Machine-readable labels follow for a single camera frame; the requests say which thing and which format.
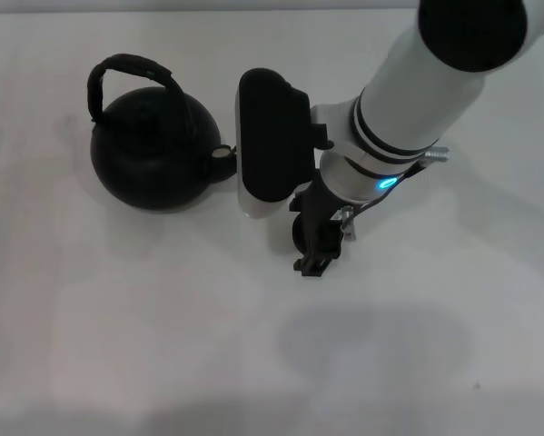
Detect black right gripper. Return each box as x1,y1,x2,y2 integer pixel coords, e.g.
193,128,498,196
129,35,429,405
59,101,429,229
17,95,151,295
289,179,346,279

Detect small dark teacup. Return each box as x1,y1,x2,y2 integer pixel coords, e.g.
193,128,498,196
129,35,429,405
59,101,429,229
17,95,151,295
290,213,314,252

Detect black round teapot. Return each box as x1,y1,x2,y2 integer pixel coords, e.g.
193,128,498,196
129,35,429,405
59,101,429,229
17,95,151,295
87,53,242,213

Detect small silver metal fitting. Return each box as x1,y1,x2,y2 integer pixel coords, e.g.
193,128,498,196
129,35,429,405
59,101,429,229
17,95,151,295
331,205,359,243

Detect thin black cable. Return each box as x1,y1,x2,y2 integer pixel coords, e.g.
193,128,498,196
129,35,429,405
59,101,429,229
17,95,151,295
352,158,432,215

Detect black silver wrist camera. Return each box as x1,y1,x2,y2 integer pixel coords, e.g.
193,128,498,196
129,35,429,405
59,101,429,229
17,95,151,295
233,67,332,221

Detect silver cable connector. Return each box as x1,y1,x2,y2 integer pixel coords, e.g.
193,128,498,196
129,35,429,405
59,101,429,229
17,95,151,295
423,145,452,162

